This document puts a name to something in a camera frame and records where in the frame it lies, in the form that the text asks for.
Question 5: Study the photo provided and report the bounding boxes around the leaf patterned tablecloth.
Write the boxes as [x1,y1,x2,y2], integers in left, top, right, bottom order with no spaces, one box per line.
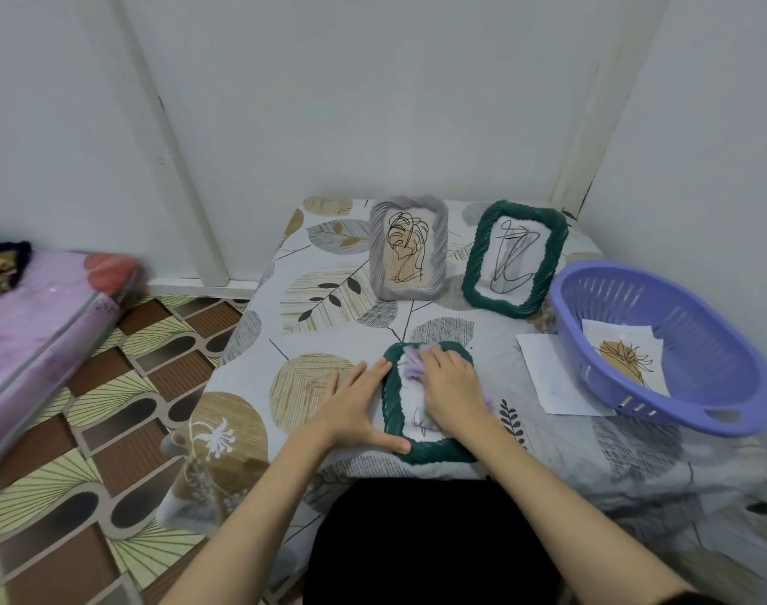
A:
[156,196,767,605]

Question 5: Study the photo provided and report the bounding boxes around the white paper black line drawing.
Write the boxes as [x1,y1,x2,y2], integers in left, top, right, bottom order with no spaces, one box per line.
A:
[515,333,618,418]

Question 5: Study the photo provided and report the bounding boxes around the person's right hand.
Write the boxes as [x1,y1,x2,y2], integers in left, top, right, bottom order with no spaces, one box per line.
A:
[415,345,495,443]

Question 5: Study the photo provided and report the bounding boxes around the purple mattress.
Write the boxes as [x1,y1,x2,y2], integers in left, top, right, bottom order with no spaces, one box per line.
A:
[0,250,148,473]

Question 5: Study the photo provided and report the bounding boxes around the purple cloth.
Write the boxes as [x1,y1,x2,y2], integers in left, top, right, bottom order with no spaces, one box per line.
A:
[400,344,496,413]

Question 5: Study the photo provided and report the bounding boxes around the person's left hand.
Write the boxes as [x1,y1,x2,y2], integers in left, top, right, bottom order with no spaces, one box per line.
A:
[319,360,414,455]

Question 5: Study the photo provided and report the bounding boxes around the black trousers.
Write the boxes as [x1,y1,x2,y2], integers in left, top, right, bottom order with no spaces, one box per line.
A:
[301,476,564,605]

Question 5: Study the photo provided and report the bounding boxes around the grey woven picture frame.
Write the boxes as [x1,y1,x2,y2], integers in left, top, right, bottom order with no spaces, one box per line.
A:
[368,194,451,302]

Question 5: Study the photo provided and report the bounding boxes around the person's right forearm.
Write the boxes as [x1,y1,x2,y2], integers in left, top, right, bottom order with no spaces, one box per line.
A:
[474,421,697,605]

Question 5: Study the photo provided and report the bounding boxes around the person's left forearm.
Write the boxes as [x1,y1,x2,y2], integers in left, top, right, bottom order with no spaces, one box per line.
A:
[178,431,344,605]

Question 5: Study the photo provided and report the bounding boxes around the black sleeve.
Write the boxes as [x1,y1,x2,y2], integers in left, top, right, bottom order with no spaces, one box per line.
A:
[657,590,725,605]

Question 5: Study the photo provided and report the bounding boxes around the white paper brown plant drawing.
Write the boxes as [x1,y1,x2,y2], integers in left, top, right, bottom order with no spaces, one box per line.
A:
[582,318,673,397]

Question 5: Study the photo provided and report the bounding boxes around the purple plastic basket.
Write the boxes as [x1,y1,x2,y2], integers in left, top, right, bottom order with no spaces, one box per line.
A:
[546,259,767,439]

